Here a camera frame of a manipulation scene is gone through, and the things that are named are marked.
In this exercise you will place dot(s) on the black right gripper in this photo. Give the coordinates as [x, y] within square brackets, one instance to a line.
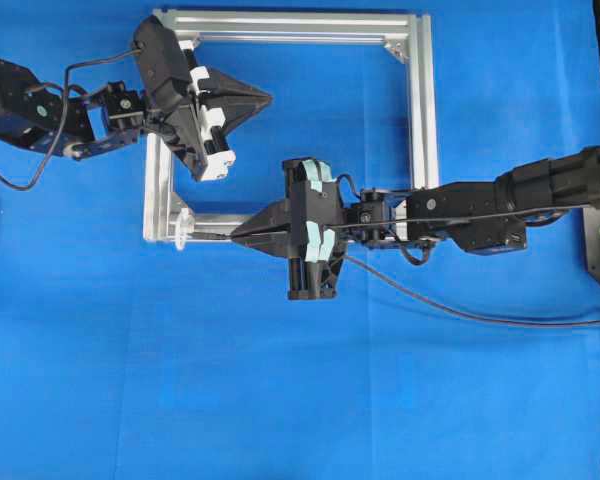
[311, 211]

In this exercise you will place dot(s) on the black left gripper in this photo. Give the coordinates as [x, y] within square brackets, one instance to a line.
[177, 113]

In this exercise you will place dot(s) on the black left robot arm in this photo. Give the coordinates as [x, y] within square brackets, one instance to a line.
[67, 121]

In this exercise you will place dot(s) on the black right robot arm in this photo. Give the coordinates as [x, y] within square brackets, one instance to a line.
[483, 218]

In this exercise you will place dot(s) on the silver aluminium extrusion frame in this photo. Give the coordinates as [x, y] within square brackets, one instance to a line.
[407, 37]

